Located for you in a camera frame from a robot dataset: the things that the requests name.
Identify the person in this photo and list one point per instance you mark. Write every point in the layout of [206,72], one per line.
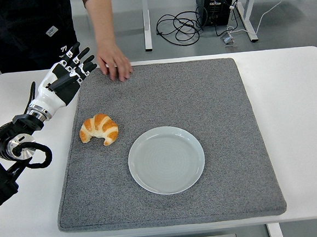
[17,30]

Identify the white table leg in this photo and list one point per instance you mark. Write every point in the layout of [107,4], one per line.
[275,233]

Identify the grey fabric mat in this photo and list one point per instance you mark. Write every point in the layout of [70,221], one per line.
[173,95]

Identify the white straight desk leg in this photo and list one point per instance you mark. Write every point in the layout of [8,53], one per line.
[147,28]

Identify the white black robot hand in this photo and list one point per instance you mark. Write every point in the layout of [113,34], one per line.
[48,95]

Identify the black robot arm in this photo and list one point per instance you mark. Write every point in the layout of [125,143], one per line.
[0,188]

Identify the black computer tower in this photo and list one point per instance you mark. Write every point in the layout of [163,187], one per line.
[218,12]

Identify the white desk leg with foot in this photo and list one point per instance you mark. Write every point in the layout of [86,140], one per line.
[250,31]

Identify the person's left forearm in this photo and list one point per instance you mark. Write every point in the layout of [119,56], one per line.
[99,18]

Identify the pale grey round plate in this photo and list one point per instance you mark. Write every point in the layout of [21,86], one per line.
[166,161]

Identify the golden croissant bread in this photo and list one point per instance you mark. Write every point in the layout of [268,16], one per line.
[104,125]

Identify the small grey floor box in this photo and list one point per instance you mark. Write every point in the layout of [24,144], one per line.
[227,40]

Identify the person's left hand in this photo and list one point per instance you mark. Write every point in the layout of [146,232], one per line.
[114,61]

